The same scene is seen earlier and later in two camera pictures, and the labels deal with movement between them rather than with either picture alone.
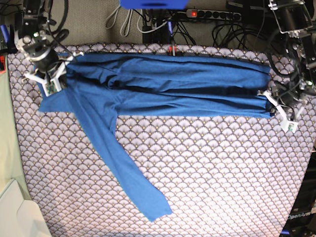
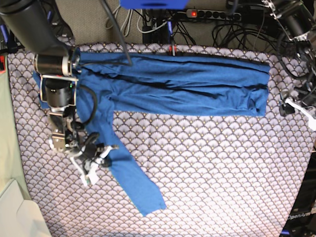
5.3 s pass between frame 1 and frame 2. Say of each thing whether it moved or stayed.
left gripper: moved
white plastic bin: stayed
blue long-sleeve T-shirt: stayed
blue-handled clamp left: stayed
